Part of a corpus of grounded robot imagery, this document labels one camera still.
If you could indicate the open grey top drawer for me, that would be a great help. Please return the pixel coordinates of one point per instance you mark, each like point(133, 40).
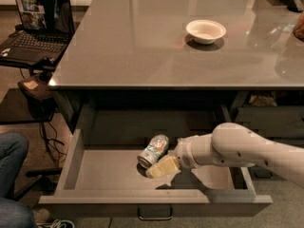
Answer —
point(102, 176)

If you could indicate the black laptop computer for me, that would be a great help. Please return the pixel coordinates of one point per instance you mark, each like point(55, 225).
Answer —
point(47, 28)

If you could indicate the person leg in jeans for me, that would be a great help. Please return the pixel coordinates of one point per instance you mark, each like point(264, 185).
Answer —
point(13, 151)

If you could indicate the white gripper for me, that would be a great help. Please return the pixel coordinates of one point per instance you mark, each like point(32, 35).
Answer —
point(183, 153)

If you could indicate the white paper bowl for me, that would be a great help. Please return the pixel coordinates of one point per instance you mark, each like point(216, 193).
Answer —
point(205, 32)

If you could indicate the black laptop stand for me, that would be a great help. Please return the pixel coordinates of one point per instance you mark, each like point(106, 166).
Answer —
point(31, 102)

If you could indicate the dark side drawer cabinet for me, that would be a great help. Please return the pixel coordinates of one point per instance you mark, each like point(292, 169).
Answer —
point(277, 115)

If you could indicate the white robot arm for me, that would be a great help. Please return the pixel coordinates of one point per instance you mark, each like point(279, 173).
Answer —
point(232, 145)

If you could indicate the metal drawer handle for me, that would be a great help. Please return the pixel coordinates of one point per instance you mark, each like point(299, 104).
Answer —
point(150, 213)

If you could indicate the white sneaker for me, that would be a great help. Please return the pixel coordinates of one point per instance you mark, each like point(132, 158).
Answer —
point(58, 223)

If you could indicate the green white 7up can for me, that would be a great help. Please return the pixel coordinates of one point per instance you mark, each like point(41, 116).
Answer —
point(154, 151)

